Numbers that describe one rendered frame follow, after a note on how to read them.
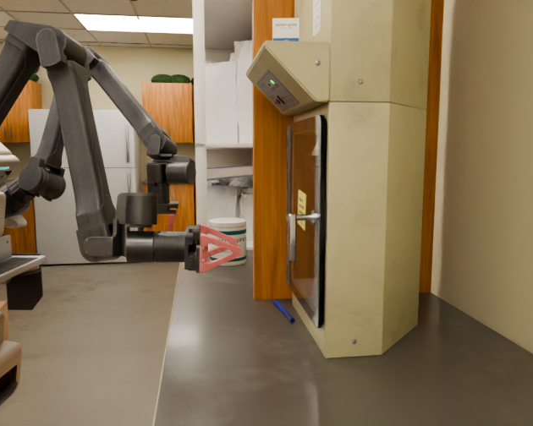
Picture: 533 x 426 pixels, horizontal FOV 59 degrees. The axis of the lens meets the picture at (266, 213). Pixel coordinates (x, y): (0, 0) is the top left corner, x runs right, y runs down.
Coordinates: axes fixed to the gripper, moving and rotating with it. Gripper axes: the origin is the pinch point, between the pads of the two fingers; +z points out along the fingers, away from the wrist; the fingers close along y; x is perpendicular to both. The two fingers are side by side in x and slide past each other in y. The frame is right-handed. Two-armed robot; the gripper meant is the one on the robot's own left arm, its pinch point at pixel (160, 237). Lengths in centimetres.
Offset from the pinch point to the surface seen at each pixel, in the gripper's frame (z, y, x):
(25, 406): 108, -81, 122
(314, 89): -33, 30, -47
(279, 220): -4.8, 30.9, -9.6
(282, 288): 13.3, 31.6, -9.5
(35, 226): 59, -177, 459
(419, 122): -28, 55, -36
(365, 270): 0, 40, -47
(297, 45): -40, 27, -47
